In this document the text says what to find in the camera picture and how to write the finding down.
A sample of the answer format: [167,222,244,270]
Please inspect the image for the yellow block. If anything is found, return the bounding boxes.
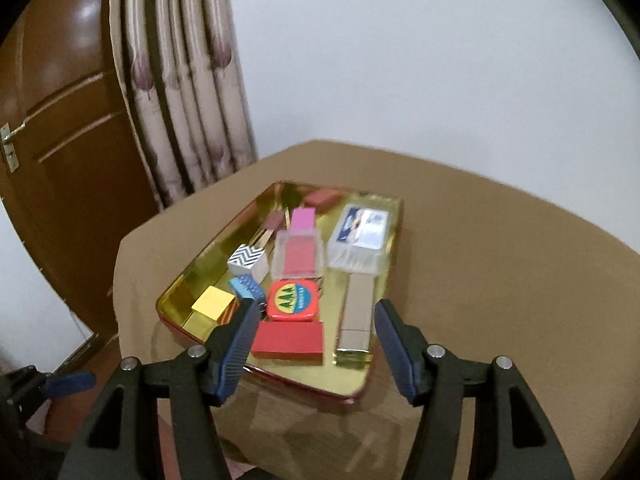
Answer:
[184,286,236,333]

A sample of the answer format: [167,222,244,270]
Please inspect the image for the red tin box gold interior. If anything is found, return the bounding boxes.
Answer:
[156,181,405,403]

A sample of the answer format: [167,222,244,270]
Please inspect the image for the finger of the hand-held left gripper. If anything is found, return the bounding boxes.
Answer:
[42,371,97,401]

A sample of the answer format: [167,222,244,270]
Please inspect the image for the brass door handle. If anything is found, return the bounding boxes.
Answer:
[0,122,26,171]

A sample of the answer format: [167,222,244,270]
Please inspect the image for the blue dotted block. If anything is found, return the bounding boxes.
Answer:
[229,275,266,303]

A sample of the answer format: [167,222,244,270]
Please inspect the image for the brown wooden door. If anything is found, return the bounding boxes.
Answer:
[0,0,161,361]

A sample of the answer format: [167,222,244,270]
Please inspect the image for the red block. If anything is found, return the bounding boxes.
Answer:
[250,321,325,361]

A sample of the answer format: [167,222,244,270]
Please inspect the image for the clear plastic swab box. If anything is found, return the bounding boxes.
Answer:
[327,204,391,273]

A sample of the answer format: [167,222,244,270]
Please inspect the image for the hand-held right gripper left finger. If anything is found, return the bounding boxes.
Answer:
[57,297,261,480]

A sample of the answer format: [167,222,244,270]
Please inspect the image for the clear case with pink insert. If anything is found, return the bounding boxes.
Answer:
[271,230,323,281]

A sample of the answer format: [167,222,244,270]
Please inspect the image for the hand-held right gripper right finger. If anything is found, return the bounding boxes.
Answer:
[374,298,576,480]

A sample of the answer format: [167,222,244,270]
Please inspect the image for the silver metal bar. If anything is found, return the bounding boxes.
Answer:
[335,272,376,356]

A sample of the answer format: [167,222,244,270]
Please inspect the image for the red tape measure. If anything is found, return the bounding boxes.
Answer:
[266,280,321,322]

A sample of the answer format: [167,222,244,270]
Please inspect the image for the white zigzag pattern block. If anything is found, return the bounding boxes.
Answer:
[227,244,270,281]

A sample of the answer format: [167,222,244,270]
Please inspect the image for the floral curtain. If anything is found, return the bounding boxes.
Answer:
[102,0,258,211]

